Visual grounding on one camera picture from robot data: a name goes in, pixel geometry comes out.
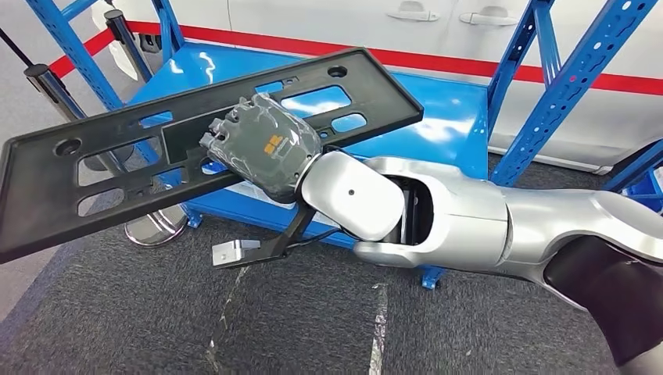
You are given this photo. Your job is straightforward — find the short red barrier belt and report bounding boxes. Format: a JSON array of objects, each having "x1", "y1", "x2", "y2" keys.
[{"x1": 48, "y1": 28, "x2": 116, "y2": 79}]

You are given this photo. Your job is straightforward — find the white car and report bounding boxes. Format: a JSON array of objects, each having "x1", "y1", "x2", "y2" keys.
[{"x1": 91, "y1": 0, "x2": 663, "y2": 176}]

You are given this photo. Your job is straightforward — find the black plastic plate frame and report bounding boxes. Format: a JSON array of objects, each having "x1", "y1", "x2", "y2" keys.
[{"x1": 0, "y1": 47, "x2": 425, "y2": 265}]

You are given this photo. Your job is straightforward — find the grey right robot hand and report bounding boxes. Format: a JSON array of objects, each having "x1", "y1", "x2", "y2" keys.
[{"x1": 199, "y1": 93, "x2": 323, "y2": 204}]

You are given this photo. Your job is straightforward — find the chrome stanchion post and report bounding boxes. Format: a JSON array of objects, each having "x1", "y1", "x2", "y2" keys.
[
  {"x1": 23, "y1": 63, "x2": 188, "y2": 248},
  {"x1": 103, "y1": 9, "x2": 155, "y2": 84}
]

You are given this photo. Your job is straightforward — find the black barrier belt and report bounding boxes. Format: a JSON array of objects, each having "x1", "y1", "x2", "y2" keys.
[{"x1": 0, "y1": 28, "x2": 36, "y2": 68}]

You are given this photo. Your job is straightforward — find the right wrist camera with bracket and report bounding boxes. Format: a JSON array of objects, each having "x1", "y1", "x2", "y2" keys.
[{"x1": 211, "y1": 198, "x2": 320, "y2": 269}]

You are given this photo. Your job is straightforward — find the white car door handle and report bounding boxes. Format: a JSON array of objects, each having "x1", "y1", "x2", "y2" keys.
[
  {"x1": 458, "y1": 5, "x2": 519, "y2": 27},
  {"x1": 385, "y1": 1, "x2": 440, "y2": 23}
]

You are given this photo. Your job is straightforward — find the clear floor tape strip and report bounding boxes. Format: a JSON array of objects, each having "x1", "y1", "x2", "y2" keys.
[
  {"x1": 203, "y1": 266, "x2": 251, "y2": 375},
  {"x1": 367, "y1": 283, "x2": 389, "y2": 375}
]

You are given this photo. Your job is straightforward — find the long red barrier belt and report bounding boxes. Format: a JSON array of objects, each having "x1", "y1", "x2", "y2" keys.
[{"x1": 127, "y1": 20, "x2": 663, "y2": 97}]

